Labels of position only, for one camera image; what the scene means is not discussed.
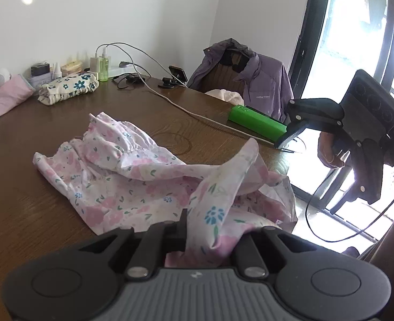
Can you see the phone on black stand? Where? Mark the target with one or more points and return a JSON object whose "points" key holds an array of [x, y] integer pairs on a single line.
{"points": [[177, 78]]}

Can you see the folded pink towel cloth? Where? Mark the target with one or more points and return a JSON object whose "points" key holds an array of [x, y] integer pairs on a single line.
{"points": [[13, 93]]}

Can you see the small black box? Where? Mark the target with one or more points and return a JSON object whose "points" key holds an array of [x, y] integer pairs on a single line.
{"points": [[39, 69]]}

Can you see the purple jacket on chair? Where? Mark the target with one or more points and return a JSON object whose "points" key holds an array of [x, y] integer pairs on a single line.
{"points": [[262, 81]]}

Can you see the stack of snack packets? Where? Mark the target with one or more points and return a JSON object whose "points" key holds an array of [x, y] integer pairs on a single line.
{"points": [[71, 68]]}

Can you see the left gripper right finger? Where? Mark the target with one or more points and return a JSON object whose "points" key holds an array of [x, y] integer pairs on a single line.
{"points": [[310, 281]]}

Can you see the green spray bottle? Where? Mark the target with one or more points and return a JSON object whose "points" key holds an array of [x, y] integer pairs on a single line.
{"points": [[104, 67]]}

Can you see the white wall charger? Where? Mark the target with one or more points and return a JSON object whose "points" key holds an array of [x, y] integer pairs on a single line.
{"points": [[95, 64]]}

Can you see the person's right hand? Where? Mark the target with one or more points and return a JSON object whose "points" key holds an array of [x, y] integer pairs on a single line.
{"points": [[325, 151]]}

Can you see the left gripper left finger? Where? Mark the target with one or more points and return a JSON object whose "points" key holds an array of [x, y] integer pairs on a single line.
{"points": [[81, 281]]}

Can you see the small white bottle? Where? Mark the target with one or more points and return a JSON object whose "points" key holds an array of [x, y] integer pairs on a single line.
{"points": [[56, 72]]}

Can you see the white power strip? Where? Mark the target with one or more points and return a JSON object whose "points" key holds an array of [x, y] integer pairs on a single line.
{"points": [[116, 71]]}

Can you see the cream cloth on chair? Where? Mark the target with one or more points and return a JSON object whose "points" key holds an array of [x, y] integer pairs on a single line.
{"points": [[231, 97]]}

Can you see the green object at edge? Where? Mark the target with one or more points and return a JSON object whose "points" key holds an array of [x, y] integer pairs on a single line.
{"points": [[257, 122]]}

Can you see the pink floral ruffled garment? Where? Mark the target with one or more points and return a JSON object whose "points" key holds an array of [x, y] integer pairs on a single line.
{"points": [[117, 176]]}

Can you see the teal flower folded cloth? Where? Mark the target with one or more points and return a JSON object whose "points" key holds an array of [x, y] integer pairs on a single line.
{"points": [[67, 87]]}

